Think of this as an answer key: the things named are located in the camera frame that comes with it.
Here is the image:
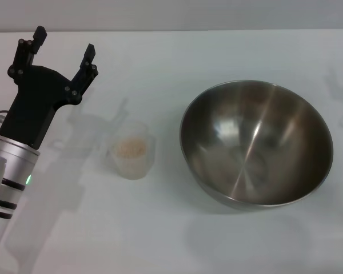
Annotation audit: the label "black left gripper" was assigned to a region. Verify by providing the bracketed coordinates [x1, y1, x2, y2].
[0, 25, 99, 150]

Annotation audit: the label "white rice grains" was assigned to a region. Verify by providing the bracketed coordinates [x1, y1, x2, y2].
[113, 138, 148, 172]

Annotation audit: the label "clear plastic measuring cup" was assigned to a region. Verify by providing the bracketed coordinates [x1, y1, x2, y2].
[104, 121, 157, 180]

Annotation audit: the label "stainless steel bowl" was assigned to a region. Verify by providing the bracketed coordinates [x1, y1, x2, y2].
[179, 79, 334, 212]

